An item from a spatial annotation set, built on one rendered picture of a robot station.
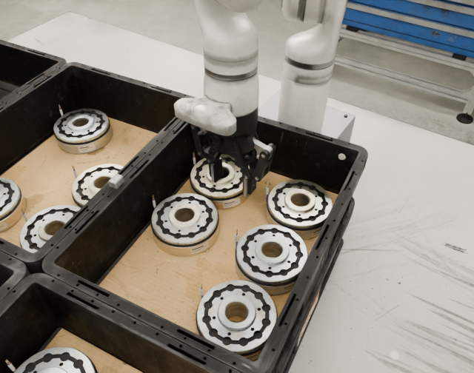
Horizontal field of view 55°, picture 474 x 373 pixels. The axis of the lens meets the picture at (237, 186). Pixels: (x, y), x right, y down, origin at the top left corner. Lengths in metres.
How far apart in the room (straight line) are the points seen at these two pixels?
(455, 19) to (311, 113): 1.60
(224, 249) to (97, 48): 0.98
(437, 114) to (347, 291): 1.86
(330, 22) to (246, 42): 0.26
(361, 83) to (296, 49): 1.90
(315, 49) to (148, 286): 0.47
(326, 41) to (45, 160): 0.54
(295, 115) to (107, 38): 0.85
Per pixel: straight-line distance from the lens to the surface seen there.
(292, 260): 0.64
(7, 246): 0.63
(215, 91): 0.59
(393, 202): 0.98
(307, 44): 0.82
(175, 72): 1.35
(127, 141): 0.89
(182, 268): 0.67
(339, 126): 0.99
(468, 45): 2.44
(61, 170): 0.87
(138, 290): 0.66
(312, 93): 0.85
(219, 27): 0.57
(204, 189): 0.73
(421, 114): 2.55
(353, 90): 2.63
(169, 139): 0.72
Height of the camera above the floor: 1.38
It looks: 45 degrees down
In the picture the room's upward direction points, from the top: straight up
